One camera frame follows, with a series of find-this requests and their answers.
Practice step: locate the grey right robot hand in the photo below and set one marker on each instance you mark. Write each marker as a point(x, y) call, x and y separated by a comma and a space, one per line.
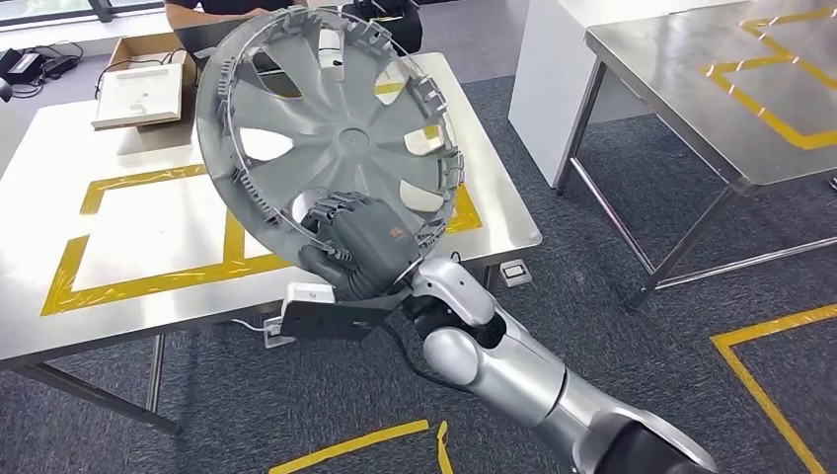
point(373, 242)

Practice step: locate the grey plastic wheel hubcap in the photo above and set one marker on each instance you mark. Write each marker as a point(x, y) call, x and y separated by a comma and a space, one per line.
point(353, 141)

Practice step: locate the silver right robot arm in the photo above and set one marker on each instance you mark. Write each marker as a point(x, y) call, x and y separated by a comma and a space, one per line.
point(510, 373)

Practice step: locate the steel workbench table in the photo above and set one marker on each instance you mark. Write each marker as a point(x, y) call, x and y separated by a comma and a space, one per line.
point(150, 229)
point(654, 78)

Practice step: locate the white power strip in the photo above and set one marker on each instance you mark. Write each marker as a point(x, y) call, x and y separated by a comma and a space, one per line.
point(274, 333)

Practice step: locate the grey floor socket box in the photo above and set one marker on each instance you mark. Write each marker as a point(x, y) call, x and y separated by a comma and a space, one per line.
point(516, 273)

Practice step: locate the black bag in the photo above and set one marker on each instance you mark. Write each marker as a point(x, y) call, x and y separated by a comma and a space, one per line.
point(399, 26)

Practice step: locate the white cabinet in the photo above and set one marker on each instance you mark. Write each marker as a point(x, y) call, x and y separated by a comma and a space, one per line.
point(556, 78)

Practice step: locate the white flat board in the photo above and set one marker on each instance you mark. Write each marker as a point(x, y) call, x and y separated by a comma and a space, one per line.
point(137, 95)

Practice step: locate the person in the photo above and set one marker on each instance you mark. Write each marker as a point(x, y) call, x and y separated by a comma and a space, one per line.
point(190, 16)

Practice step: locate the brown cardboard box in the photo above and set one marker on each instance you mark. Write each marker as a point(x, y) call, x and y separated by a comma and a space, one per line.
point(150, 47)

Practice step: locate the black power adapter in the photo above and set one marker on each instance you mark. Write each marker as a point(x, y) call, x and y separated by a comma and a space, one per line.
point(23, 65)
point(62, 65)

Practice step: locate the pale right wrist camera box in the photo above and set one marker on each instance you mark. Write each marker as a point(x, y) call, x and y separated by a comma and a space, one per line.
point(310, 292)

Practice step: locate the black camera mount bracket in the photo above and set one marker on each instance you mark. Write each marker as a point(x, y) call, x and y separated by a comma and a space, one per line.
point(327, 324)

